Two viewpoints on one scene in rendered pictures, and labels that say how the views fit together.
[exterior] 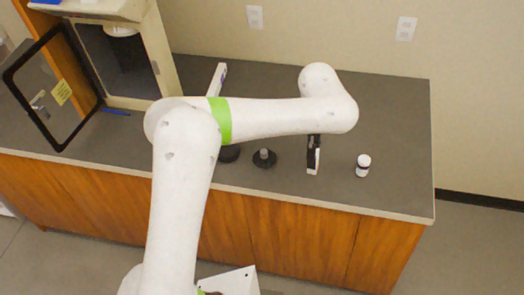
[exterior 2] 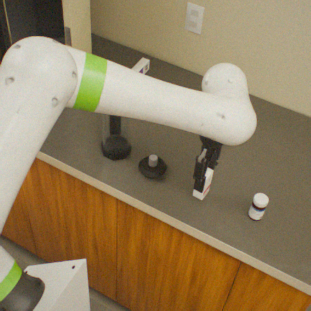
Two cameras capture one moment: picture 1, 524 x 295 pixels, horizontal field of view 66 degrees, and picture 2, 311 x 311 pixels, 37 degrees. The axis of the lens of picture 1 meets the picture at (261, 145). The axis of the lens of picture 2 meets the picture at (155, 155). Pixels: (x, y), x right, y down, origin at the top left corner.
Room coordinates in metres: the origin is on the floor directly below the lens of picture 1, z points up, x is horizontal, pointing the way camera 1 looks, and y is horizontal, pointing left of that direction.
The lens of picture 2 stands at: (-0.08, -0.15, 2.08)
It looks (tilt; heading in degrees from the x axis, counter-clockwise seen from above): 46 degrees down; 8
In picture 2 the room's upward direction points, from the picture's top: 6 degrees clockwise
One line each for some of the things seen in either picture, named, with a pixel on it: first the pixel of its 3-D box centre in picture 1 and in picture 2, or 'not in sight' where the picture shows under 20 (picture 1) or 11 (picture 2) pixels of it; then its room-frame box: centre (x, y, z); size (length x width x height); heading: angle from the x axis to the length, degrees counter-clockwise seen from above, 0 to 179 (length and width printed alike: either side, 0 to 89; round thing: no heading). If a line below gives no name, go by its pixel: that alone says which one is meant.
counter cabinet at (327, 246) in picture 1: (203, 170); (93, 172); (1.27, 0.32, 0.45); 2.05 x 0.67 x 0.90; 72
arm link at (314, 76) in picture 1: (318, 88); (223, 92); (0.84, -0.18, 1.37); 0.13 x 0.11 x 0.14; 14
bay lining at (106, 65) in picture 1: (134, 45); (56, 10); (1.38, 0.46, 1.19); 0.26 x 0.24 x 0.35; 72
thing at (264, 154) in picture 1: (264, 156); (152, 164); (0.92, -0.01, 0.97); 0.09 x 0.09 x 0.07
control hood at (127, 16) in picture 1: (86, 11); not in sight; (1.21, 0.52, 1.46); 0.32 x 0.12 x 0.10; 72
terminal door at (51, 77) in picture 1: (60, 90); not in sight; (1.15, 0.72, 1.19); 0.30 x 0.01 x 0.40; 155
